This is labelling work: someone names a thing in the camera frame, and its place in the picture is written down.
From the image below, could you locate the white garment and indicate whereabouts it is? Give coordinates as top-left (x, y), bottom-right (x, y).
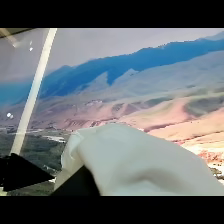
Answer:
top-left (53, 123), bottom-right (224, 197)

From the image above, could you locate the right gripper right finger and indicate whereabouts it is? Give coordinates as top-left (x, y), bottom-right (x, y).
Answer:
top-left (50, 165), bottom-right (101, 197)

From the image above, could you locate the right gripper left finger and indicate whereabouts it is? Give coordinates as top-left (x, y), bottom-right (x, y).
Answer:
top-left (0, 152), bottom-right (55, 193)

